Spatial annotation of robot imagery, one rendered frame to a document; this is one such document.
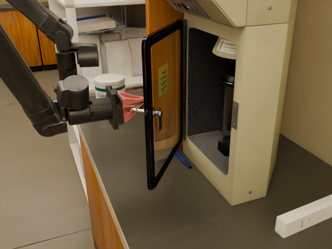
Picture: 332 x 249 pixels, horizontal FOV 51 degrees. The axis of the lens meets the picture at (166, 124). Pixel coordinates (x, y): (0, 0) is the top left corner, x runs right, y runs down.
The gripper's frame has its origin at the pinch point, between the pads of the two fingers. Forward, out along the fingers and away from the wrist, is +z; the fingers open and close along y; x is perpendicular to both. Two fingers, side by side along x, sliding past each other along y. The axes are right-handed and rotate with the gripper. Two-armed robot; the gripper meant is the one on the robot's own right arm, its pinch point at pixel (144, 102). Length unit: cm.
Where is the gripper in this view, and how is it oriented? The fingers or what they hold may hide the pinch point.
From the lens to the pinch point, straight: 92.7
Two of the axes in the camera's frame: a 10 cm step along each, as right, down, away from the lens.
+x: -3.7, -3.9, 8.4
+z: 9.3, -1.7, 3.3
